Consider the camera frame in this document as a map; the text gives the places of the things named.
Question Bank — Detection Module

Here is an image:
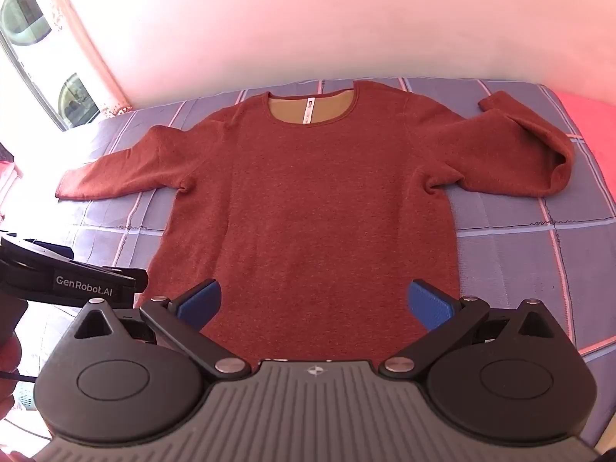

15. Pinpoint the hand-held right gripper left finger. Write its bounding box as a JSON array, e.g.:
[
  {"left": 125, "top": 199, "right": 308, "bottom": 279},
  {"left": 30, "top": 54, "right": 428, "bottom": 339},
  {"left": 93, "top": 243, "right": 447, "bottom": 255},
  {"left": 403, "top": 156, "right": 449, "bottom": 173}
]
[{"left": 72, "top": 278, "right": 254, "bottom": 379}]

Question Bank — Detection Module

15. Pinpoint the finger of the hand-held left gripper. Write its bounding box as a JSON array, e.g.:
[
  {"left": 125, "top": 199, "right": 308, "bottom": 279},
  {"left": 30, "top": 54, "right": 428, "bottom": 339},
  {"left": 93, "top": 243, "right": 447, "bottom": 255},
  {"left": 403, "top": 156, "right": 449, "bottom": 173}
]
[{"left": 103, "top": 266, "right": 149, "bottom": 295}]

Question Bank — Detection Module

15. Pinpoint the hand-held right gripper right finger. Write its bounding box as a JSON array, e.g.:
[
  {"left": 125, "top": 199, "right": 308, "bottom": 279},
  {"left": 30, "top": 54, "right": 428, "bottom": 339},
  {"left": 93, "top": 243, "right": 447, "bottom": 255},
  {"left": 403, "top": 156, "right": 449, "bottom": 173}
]
[{"left": 379, "top": 278, "right": 574, "bottom": 382}]

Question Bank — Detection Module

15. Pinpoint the rust red sweater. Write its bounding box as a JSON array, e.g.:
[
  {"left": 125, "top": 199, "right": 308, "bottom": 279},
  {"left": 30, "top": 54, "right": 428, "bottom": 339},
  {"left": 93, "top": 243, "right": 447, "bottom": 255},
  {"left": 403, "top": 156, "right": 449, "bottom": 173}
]
[{"left": 54, "top": 81, "right": 577, "bottom": 367}]

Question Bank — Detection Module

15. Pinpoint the person's left hand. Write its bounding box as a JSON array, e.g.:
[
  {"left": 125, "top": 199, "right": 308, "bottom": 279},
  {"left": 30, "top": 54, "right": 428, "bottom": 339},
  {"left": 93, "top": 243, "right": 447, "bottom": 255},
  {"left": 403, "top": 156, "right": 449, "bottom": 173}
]
[{"left": 0, "top": 332, "right": 23, "bottom": 419}]

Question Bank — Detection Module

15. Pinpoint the blue plaid bed sheet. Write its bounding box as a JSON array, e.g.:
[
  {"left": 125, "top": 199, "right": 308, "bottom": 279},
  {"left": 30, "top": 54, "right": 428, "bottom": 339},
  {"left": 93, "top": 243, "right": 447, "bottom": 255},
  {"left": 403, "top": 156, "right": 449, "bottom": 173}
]
[{"left": 14, "top": 76, "right": 616, "bottom": 453}]

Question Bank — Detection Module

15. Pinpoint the window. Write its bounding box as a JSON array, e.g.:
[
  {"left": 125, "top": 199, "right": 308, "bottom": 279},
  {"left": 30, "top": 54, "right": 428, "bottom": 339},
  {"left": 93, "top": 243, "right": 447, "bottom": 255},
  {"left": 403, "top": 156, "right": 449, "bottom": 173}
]
[{"left": 0, "top": 0, "right": 103, "bottom": 132}]

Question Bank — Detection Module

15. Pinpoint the pink pillow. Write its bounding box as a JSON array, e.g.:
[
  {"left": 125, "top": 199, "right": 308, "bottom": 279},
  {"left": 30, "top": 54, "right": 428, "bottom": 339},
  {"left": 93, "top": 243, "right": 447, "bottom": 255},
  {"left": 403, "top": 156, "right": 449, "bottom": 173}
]
[{"left": 552, "top": 87, "right": 616, "bottom": 203}]

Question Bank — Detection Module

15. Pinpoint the pink lace curtain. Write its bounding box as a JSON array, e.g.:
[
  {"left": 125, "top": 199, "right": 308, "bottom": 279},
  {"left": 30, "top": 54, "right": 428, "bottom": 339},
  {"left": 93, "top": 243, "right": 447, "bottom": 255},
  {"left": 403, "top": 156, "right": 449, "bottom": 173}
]
[{"left": 28, "top": 0, "right": 134, "bottom": 120}]

